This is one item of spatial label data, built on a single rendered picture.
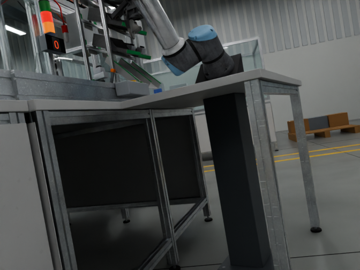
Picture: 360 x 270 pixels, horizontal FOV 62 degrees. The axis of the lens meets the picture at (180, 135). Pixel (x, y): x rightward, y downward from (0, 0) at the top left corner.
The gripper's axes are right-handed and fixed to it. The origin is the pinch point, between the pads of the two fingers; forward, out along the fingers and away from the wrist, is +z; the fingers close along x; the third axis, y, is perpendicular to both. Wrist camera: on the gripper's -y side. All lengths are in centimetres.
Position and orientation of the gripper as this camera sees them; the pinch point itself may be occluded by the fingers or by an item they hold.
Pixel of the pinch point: (132, 37)
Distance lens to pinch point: 164.3
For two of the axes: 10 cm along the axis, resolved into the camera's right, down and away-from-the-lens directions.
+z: 1.7, 9.8, 0.3
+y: 9.3, -1.5, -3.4
